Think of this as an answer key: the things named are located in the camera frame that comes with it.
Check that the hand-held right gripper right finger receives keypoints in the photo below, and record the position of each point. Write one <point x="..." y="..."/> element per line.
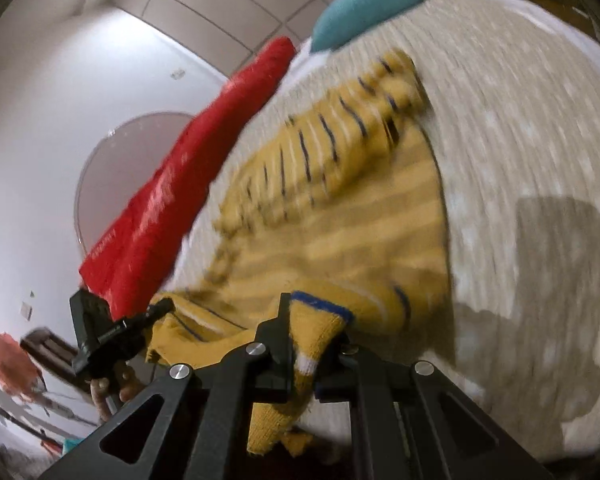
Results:
<point x="380" y="390"/>

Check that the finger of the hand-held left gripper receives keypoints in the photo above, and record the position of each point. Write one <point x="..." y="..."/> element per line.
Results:
<point x="140" y="321"/>

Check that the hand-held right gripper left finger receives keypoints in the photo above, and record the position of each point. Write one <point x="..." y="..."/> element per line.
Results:
<point x="279" y="340"/>

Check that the yellow striped knit garment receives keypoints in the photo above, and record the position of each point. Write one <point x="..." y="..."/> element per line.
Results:
<point x="340" y="220"/>

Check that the person's left hand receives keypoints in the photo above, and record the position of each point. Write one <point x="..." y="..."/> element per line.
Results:
<point x="128" y="385"/>

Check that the orange cloth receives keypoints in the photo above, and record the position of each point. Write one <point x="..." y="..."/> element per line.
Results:
<point x="10" y="365"/>

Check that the red cloth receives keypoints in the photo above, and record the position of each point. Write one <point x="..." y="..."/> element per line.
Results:
<point x="180" y="170"/>

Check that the beige dotted blanket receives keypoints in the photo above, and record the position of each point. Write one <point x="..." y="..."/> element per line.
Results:
<point x="510" y="125"/>

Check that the white bed sheet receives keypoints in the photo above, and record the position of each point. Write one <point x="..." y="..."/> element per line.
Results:
<point x="570" y="25"/>

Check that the dark wooden frame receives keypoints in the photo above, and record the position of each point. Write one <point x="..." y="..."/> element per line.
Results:
<point x="50" y="347"/>

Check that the white wall switch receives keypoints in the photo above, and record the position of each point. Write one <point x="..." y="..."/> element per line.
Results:
<point x="26" y="310"/>

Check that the round wall mirror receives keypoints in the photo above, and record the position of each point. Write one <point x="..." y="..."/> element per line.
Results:
<point x="115" y="160"/>

